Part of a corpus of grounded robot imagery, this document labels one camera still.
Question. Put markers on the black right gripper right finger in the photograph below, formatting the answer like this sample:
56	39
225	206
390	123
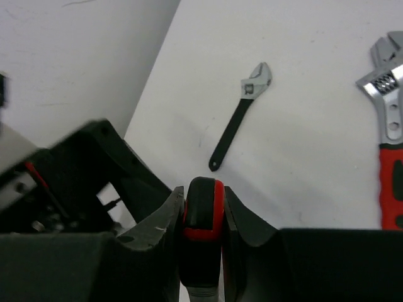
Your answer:
263	263

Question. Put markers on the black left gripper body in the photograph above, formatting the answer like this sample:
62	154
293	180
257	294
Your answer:
55	189

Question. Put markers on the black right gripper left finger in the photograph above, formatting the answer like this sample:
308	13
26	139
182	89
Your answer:
140	265

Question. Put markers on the red black utility knife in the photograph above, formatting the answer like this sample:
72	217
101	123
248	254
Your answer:
201	239

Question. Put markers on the black handled adjustable wrench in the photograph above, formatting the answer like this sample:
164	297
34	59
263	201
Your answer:
251	88

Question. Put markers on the red handled adjustable wrench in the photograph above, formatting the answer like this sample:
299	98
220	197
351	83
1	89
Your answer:
383	86

